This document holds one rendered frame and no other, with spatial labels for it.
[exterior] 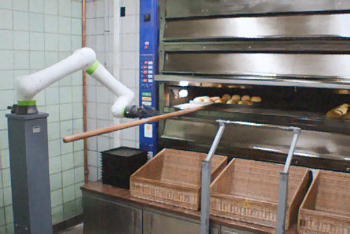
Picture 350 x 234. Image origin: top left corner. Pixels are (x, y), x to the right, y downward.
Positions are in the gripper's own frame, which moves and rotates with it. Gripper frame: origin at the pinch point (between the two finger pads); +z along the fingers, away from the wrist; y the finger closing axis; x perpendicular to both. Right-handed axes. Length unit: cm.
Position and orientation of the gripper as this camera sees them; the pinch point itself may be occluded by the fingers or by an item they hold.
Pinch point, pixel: (159, 114)
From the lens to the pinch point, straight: 256.0
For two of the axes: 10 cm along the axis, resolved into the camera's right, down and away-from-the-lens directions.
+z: 8.4, 0.8, -5.3
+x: -5.4, 1.1, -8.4
